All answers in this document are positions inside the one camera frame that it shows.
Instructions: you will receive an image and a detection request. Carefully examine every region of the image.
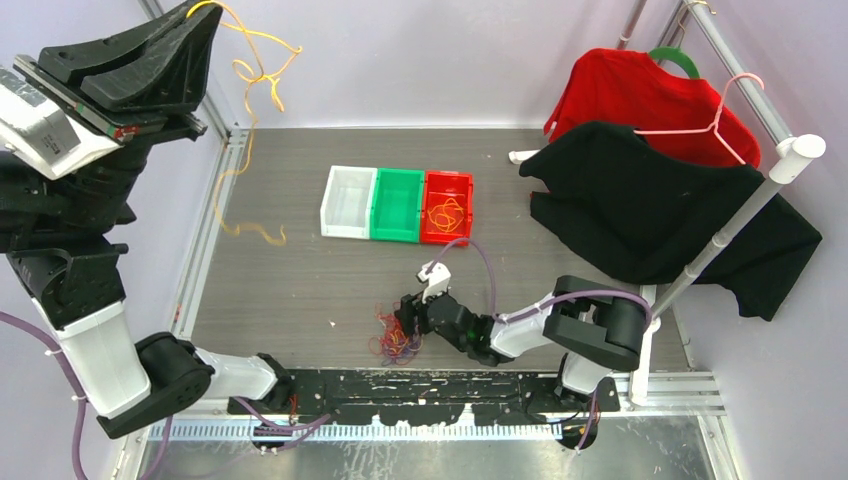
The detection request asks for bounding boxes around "red shirt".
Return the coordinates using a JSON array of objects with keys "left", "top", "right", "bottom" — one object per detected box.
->
[{"left": 543, "top": 48, "right": 761, "bottom": 167}]

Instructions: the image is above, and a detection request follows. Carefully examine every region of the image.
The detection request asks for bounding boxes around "green plastic bin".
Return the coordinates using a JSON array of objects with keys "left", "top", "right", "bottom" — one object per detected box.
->
[{"left": 370, "top": 168, "right": 425, "bottom": 243}]

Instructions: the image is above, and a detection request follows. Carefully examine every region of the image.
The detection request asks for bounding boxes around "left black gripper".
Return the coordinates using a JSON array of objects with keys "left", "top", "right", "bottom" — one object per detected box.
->
[{"left": 29, "top": 0, "right": 230, "bottom": 231}]

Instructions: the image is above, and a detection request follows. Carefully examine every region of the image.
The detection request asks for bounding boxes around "aluminium frame rail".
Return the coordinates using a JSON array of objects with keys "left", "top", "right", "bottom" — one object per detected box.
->
[{"left": 137, "top": 0, "right": 250, "bottom": 346}]

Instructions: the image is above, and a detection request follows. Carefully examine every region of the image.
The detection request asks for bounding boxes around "red plastic bin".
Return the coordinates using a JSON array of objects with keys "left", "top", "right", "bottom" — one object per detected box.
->
[{"left": 419, "top": 170, "right": 474, "bottom": 245}]

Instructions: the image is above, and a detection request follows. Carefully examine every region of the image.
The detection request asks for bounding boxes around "yellow cable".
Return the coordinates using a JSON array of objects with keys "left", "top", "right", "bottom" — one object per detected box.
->
[
  {"left": 185, "top": 0, "right": 304, "bottom": 247},
  {"left": 425, "top": 195, "right": 466, "bottom": 234}
]

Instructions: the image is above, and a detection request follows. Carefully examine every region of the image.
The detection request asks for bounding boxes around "white clothes rack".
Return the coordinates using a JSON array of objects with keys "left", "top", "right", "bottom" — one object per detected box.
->
[{"left": 491, "top": 1, "right": 826, "bottom": 406}]

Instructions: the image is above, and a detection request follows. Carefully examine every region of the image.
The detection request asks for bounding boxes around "pink hanger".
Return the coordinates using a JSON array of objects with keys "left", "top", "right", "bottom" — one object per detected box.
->
[{"left": 634, "top": 72, "right": 765, "bottom": 165}]

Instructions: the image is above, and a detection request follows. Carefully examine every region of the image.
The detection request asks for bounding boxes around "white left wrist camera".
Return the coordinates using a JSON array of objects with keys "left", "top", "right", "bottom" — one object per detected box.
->
[{"left": 1, "top": 68, "right": 120, "bottom": 180}]

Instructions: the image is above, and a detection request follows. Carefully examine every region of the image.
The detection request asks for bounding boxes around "black shirt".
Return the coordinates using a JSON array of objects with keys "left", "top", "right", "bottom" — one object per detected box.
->
[{"left": 519, "top": 122, "right": 822, "bottom": 321}]

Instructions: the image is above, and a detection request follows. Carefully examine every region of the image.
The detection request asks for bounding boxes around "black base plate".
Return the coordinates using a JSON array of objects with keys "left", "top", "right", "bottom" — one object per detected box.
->
[{"left": 227, "top": 368, "right": 622, "bottom": 428}]

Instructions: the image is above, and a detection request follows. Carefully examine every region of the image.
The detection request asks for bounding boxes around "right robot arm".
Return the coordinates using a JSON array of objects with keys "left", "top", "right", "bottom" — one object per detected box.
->
[{"left": 394, "top": 275, "right": 654, "bottom": 411}]

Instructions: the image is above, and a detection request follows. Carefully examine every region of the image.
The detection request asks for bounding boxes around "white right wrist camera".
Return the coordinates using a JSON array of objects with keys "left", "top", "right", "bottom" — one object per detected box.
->
[{"left": 416, "top": 262, "right": 451, "bottom": 304}]

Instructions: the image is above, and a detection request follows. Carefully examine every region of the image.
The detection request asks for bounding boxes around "green hanger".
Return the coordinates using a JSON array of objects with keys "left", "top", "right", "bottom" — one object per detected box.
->
[{"left": 648, "top": 46, "right": 701, "bottom": 79}]

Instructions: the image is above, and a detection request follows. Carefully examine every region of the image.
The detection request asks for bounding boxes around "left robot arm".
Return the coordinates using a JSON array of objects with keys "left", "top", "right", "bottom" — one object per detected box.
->
[{"left": 1, "top": 1, "right": 293, "bottom": 439}]

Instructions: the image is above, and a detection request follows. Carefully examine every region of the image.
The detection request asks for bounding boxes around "white plastic bin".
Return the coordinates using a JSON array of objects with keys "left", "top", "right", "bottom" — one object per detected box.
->
[{"left": 319, "top": 165, "right": 378, "bottom": 240}]

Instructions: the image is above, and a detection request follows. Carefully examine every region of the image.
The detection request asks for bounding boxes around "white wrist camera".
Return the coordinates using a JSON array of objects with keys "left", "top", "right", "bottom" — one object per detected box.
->
[
  {"left": 1, "top": 68, "right": 120, "bottom": 180},
  {"left": 416, "top": 262, "right": 451, "bottom": 304}
]

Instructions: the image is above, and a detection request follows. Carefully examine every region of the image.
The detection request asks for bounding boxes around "coloured cable pile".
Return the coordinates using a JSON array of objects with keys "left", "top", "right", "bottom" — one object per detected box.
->
[{"left": 368, "top": 302, "right": 425, "bottom": 368}]

